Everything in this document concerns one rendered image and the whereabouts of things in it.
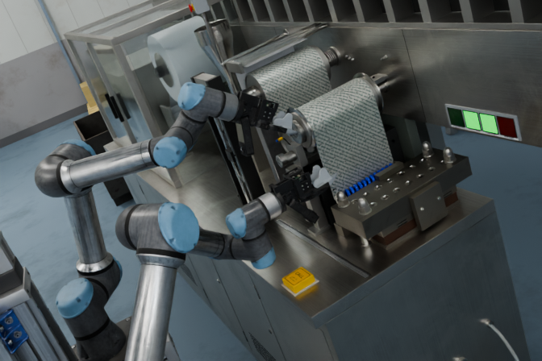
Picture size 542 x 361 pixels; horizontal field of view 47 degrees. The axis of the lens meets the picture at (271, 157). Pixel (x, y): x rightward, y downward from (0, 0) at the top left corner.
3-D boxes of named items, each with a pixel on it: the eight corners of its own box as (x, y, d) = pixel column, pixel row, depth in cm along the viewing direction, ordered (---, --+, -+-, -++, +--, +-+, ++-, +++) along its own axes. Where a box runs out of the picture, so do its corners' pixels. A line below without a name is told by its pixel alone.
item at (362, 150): (334, 200, 189) (315, 146, 182) (393, 164, 197) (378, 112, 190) (335, 200, 188) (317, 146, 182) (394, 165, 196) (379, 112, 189)
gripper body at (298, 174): (310, 171, 178) (276, 190, 174) (320, 196, 181) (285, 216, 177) (298, 165, 185) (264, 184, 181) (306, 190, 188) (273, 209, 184)
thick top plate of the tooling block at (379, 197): (335, 223, 186) (330, 206, 183) (435, 163, 199) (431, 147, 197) (367, 240, 172) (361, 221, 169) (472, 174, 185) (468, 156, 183)
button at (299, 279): (284, 284, 178) (281, 278, 177) (303, 272, 181) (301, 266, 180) (295, 294, 172) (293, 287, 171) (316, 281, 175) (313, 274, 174)
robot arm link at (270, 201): (273, 224, 176) (260, 216, 183) (286, 216, 177) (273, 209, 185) (264, 201, 173) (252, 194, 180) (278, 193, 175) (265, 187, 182)
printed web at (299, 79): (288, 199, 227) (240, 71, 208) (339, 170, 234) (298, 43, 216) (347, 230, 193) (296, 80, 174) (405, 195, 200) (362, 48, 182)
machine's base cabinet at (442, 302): (163, 263, 414) (109, 150, 383) (245, 217, 435) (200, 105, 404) (404, 539, 194) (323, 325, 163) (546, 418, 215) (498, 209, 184)
